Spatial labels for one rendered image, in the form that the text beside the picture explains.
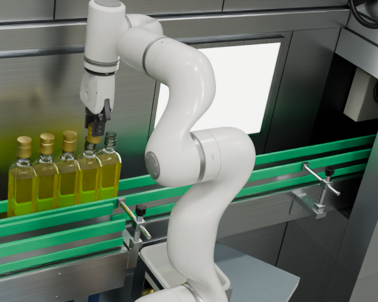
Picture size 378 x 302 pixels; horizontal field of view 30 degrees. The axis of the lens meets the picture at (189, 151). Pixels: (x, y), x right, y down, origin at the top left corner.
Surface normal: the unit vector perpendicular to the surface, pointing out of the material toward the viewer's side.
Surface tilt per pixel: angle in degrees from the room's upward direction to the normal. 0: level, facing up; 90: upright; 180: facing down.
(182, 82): 71
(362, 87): 90
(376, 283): 90
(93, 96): 89
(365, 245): 90
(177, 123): 40
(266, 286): 0
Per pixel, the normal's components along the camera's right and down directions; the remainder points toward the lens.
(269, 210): 0.50, 0.50
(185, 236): -0.31, 0.37
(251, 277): 0.15, -0.86
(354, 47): -0.85, 0.14
